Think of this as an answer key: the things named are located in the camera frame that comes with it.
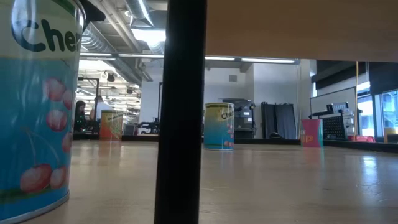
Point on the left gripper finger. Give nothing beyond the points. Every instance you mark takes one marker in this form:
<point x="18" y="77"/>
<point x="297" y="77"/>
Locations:
<point x="93" y="13"/>

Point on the orange yellow label can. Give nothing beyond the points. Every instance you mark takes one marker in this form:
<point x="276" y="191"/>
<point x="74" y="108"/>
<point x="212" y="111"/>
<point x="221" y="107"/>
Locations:
<point x="111" y="126"/>

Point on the pink label can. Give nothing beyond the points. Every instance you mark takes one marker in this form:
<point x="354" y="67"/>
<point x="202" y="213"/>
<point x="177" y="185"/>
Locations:
<point x="311" y="133"/>

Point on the idle black robot arm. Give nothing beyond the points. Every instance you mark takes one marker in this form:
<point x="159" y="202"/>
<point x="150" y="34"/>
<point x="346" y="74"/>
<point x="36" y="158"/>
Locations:
<point x="149" y="127"/>

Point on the linear ceiling light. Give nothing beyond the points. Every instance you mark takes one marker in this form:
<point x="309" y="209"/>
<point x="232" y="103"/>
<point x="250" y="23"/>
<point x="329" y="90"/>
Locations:
<point x="140" y="56"/>
<point x="94" y="54"/>
<point x="219" y="58"/>
<point x="267" y="60"/>

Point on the black gantry stand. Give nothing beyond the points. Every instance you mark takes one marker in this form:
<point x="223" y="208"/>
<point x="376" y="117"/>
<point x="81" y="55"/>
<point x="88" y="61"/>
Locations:
<point x="97" y="99"/>

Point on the person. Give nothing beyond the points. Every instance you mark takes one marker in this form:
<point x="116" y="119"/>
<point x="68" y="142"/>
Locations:
<point x="80" y="115"/>
<point x="100" y="107"/>

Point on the grey box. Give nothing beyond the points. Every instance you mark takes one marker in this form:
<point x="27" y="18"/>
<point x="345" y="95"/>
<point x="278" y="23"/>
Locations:
<point x="129" y="129"/>

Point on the dark grey curtain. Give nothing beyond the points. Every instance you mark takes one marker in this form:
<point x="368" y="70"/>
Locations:
<point x="278" y="121"/>

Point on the white board panel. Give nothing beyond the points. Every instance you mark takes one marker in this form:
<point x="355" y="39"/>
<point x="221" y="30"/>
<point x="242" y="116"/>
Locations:
<point x="332" y="98"/>

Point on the black pegboard rack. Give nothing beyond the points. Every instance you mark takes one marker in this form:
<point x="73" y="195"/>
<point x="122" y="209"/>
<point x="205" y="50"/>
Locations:
<point x="334" y="126"/>

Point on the red bins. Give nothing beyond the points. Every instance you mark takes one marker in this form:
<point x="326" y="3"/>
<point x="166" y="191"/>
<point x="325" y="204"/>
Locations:
<point x="360" y="138"/>

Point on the window pane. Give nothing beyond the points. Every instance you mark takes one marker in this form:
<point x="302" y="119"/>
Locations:
<point x="388" y="112"/>

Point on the corrugated silver air duct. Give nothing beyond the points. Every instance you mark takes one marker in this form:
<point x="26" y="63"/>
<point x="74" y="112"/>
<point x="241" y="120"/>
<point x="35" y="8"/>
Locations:
<point x="102" y="46"/>

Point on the smooth silver air duct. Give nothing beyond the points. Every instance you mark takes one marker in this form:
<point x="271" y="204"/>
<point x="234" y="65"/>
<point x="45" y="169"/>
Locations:
<point x="140" y="11"/>

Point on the grey wall vent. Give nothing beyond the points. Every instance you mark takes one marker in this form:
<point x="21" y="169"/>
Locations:
<point x="232" y="78"/>

